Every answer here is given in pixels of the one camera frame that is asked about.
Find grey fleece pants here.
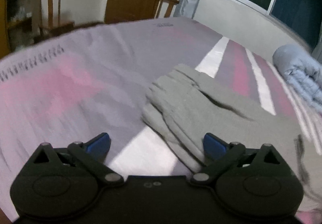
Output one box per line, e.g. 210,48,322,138
142,64,321,211

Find striped pink purple bedsheet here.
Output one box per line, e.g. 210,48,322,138
1,17,321,221

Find folded light blue duvet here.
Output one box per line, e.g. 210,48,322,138
272,45,321,113

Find dark wooden side cabinet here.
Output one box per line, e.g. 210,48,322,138
1,0,39,58

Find wooden chair near door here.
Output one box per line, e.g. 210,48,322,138
155,0,180,18

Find wooden chair at left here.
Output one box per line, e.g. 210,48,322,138
38,0,75,37

